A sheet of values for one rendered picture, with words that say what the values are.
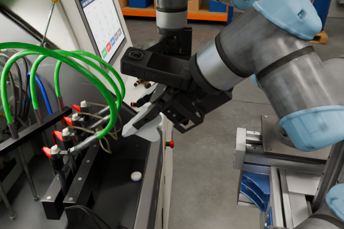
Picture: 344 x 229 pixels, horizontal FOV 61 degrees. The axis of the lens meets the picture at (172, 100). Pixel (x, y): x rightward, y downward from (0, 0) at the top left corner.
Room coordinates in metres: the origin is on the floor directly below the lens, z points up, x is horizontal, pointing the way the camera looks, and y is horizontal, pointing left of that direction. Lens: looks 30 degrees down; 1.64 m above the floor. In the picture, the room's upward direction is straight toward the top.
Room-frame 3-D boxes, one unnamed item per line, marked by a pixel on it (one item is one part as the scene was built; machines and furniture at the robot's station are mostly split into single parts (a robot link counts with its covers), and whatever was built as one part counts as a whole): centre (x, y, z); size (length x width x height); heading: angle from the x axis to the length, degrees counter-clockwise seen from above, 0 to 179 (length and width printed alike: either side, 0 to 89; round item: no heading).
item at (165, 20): (0.72, 0.00, 1.46); 0.08 x 0.08 x 0.05
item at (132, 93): (1.30, 0.13, 0.97); 0.70 x 0.22 x 0.03; 176
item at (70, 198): (0.73, 0.31, 0.91); 0.34 x 0.10 x 0.15; 176
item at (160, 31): (0.71, -0.01, 1.38); 0.09 x 0.08 x 0.12; 87
